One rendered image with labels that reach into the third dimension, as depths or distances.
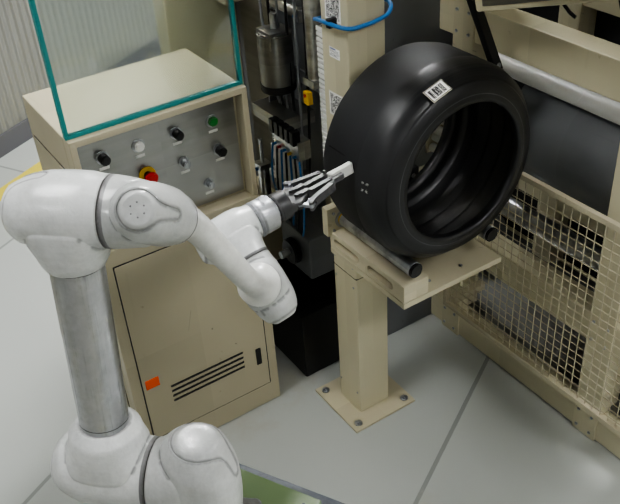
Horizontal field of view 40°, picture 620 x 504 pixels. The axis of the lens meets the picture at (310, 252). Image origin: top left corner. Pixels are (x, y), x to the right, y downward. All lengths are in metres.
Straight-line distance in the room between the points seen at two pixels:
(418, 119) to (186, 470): 0.98
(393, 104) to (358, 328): 1.03
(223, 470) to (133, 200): 0.62
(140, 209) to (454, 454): 1.91
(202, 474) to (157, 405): 1.25
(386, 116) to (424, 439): 1.39
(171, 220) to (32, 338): 2.40
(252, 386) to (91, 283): 1.65
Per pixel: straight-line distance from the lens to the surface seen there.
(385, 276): 2.40
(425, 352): 3.43
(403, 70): 2.18
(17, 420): 3.45
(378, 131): 2.10
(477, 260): 2.56
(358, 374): 3.05
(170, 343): 2.84
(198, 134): 2.58
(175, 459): 1.75
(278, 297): 1.95
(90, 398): 1.72
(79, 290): 1.58
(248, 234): 1.98
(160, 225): 1.42
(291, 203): 2.04
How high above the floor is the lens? 2.31
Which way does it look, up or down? 35 degrees down
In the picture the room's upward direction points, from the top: 4 degrees counter-clockwise
